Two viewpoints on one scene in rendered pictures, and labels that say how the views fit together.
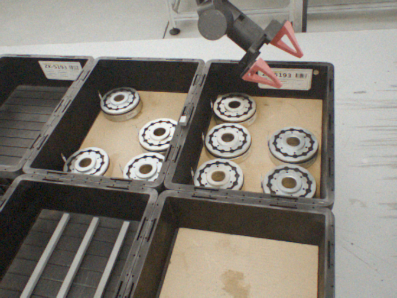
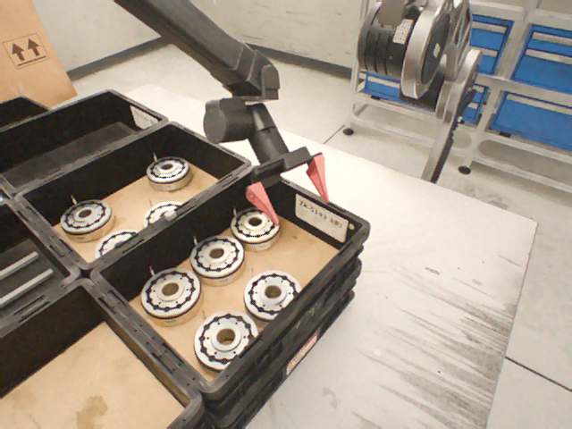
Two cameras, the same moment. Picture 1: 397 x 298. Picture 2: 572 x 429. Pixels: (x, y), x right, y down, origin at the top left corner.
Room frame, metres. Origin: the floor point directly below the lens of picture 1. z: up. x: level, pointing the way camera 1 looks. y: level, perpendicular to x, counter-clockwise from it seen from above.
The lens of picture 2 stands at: (0.21, -0.35, 1.40)
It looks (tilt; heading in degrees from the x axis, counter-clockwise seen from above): 43 degrees down; 19
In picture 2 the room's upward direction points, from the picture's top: straight up
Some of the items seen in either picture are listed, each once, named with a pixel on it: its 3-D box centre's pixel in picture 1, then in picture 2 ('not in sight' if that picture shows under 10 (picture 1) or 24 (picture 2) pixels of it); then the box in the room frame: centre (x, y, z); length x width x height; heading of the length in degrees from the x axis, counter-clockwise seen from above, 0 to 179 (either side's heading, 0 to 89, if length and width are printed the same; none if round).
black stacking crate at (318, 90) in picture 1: (258, 139); (241, 270); (0.58, -0.13, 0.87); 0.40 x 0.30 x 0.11; 159
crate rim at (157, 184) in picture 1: (123, 113); (139, 182); (0.68, 0.15, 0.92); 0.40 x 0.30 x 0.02; 159
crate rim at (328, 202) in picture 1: (257, 122); (239, 252); (0.58, -0.13, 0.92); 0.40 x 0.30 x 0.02; 159
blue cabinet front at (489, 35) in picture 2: not in sight; (426, 63); (2.48, -0.40, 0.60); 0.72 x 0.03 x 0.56; 75
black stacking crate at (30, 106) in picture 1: (19, 121); (79, 152); (0.79, 0.43, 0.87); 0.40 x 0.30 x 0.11; 159
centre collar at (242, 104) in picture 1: (234, 104); (255, 222); (0.70, -0.10, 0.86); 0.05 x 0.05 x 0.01
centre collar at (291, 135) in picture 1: (293, 142); (273, 292); (0.55, -0.20, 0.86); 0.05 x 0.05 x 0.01
